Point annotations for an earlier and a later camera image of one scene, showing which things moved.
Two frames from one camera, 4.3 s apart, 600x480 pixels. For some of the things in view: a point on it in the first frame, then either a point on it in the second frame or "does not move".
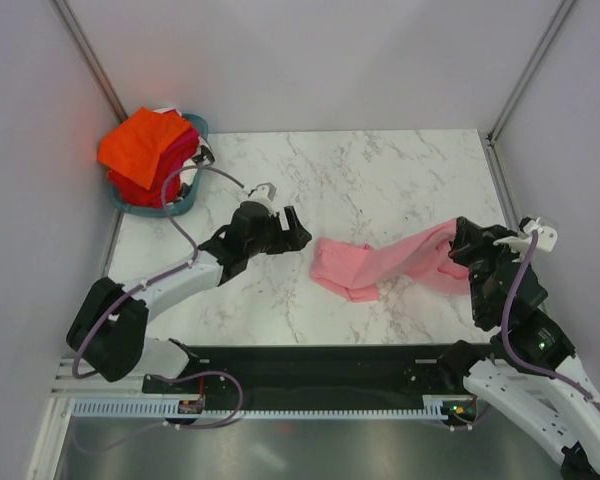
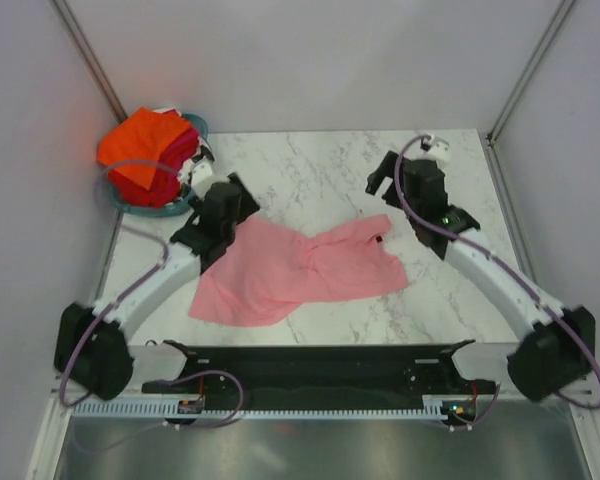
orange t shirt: (137, 147) does not move
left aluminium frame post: (93, 60) does not move
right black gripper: (467, 234) -> (376, 179)
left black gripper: (293, 240) -> (247, 205)
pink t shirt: (421, 261) -> (258, 275)
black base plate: (361, 373) does not move
